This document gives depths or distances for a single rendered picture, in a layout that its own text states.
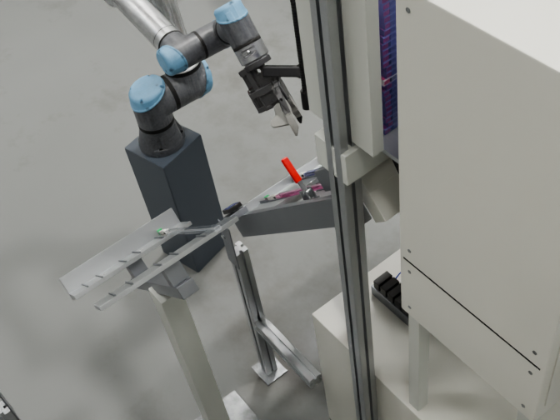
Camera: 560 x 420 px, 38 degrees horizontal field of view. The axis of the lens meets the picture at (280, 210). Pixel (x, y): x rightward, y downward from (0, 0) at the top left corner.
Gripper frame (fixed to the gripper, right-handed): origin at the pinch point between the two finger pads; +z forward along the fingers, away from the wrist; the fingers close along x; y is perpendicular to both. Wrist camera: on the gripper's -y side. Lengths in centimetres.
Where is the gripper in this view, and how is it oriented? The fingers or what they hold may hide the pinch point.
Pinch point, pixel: (302, 128)
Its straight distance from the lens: 202.3
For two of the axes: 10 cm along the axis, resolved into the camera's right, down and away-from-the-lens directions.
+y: -8.8, 4.3, 2.2
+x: -0.9, 3.0, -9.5
